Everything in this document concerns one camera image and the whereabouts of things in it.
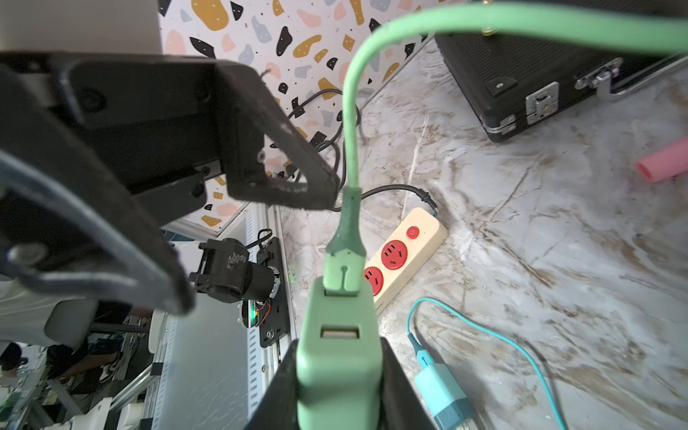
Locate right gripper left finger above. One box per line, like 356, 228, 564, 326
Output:
1, 51, 339, 315

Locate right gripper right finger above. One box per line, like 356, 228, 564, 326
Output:
245, 338, 435, 429

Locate green USB charger plug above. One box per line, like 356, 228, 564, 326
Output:
297, 278, 383, 429

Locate green charging cable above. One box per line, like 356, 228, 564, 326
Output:
324, 1, 688, 297

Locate beige red power strip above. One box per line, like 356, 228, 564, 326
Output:
364, 208, 448, 316

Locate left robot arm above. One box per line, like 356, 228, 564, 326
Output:
189, 238, 281, 304

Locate teal USB charger plug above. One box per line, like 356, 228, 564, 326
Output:
414, 362, 476, 429

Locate black hard case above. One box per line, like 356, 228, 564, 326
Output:
435, 32, 687, 143

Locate pink toy microphone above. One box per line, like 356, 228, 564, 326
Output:
636, 138, 688, 183

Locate teal charging cable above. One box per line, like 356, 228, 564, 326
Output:
406, 296, 569, 430

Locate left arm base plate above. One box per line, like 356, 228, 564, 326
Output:
258, 238, 292, 349

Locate aluminium front rail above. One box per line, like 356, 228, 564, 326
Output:
109, 204, 296, 429

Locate black power strip cord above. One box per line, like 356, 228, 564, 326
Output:
268, 88, 440, 216

